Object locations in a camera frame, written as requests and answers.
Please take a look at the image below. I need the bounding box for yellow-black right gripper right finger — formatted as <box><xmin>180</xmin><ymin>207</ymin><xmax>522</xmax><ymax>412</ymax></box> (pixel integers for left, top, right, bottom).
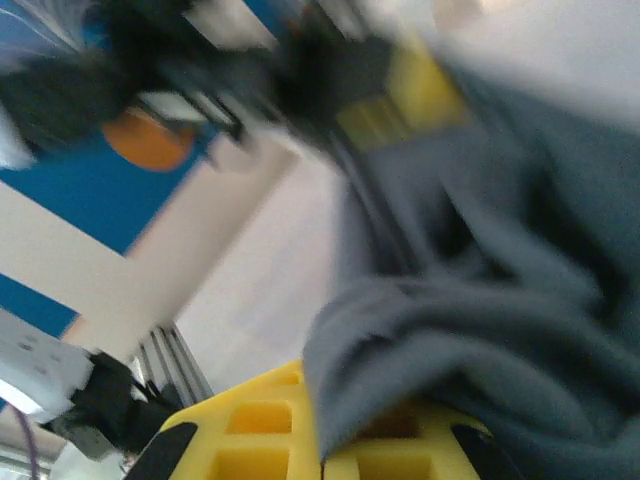
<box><xmin>321</xmin><ymin>399</ymin><xmax>521</xmax><ymax>480</ymax></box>

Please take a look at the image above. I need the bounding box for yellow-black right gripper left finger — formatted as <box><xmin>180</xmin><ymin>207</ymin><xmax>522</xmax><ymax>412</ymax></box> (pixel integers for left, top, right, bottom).
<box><xmin>122</xmin><ymin>358</ymin><xmax>322</xmax><ymax>480</ymax></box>

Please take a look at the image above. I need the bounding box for grey t-shirt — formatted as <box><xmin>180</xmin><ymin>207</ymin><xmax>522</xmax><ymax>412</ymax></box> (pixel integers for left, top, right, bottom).
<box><xmin>299</xmin><ymin>64</ymin><xmax>640</xmax><ymax>480</ymax></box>

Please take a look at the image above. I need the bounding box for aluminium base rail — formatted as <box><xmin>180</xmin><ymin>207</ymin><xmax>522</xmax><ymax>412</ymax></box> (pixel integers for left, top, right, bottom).
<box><xmin>130</xmin><ymin>323</ymin><xmax>217</xmax><ymax>410</ymax></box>

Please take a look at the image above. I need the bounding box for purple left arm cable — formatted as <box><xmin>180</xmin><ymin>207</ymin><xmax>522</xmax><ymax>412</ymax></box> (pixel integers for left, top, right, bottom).
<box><xmin>12</xmin><ymin>407</ymin><xmax>45</xmax><ymax>480</ymax></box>

